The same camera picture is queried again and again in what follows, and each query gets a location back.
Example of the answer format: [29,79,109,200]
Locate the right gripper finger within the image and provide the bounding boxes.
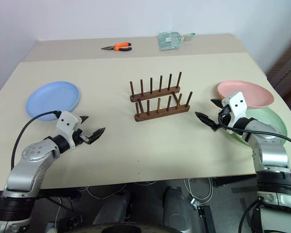
[194,111,221,132]
[210,98,224,109]

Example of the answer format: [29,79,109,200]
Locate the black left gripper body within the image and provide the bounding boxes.
[72,129,91,147]

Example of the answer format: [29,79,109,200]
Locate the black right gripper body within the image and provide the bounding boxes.
[218,106,232,129]

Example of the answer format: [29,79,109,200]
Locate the wooden dish rack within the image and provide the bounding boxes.
[129,71,194,123]

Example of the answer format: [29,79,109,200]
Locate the pink plate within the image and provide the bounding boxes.
[217,80,275,109]

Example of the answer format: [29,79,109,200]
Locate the blue plate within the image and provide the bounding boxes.
[25,81,81,122]

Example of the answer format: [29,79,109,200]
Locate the green plate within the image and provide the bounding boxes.
[229,106,288,147]

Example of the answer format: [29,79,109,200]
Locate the grey rounded shell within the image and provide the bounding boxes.
[92,190,132,227]
[162,186,193,233]

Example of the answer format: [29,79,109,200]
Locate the orange black pliers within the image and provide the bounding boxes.
[101,42,133,52]

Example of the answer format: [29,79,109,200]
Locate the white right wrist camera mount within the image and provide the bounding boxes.
[221,92,248,135]

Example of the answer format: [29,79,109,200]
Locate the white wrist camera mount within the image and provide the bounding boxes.
[221,92,248,135]
[56,111,80,149]

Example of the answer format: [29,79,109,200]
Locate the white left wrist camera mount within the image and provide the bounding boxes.
[56,111,80,149]

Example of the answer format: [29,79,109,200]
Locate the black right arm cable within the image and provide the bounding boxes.
[218,114,291,156]

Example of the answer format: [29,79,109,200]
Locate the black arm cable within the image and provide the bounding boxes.
[218,114,291,156]
[11,110,62,170]

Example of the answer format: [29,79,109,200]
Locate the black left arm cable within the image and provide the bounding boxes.
[11,110,62,170]

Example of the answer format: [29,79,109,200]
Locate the white cable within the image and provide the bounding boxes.
[77,183,127,202]
[183,178,213,205]

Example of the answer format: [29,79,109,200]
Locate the black table frame bar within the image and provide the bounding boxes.
[211,174,258,188]

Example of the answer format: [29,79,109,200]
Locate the black metal bracket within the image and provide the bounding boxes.
[191,198,218,233]

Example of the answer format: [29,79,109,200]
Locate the thin black cable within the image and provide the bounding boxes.
[237,196,265,233]

